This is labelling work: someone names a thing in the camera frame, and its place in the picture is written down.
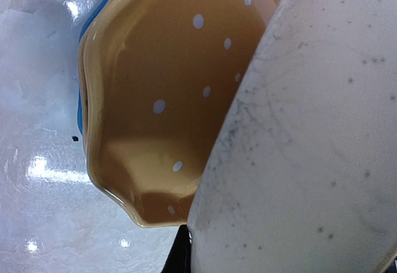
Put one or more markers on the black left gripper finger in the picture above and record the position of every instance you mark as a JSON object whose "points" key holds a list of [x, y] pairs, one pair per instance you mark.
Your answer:
{"points": [[179, 258]]}

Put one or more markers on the cream bird pattern plate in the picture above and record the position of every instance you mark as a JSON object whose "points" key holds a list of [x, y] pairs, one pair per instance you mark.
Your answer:
{"points": [[302, 177]]}

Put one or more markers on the blue polka dot plate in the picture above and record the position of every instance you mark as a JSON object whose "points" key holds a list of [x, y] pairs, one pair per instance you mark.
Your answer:
{"points": [[82, 98]]}

